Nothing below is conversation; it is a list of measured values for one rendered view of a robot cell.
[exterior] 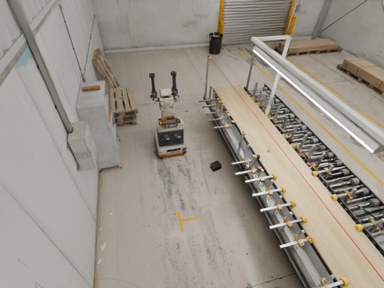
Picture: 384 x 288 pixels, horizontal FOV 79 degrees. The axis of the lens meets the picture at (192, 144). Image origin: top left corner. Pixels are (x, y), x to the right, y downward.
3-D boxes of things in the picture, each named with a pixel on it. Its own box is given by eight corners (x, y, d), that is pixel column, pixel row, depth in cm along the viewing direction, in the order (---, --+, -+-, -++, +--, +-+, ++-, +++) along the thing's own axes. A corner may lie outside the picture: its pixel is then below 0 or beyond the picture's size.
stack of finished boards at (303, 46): (337, 48, 988) (339, 44, 977) (288, 53, 935) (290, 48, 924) (325, 42, 1042) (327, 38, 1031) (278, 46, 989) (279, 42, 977)
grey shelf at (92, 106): (99, 171, 477) (75, 108, 372) (100, 143, 540) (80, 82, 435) (121, 168, 486) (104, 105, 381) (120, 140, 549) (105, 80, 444)
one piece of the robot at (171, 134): (184, 147, 510) (184, 117, 454) (159, 151, 500) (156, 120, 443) (180, 138, 534) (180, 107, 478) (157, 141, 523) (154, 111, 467)
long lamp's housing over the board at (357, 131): (372, 154, 202) (377, 147, 196) (252, 50, 372) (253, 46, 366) (383, 151, 204) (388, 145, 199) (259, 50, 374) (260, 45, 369)
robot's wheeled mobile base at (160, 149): (187, 154, 515) (187, 146, 498) (158, 159, 502) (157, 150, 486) (180, 135, 563) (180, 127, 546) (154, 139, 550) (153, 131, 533)
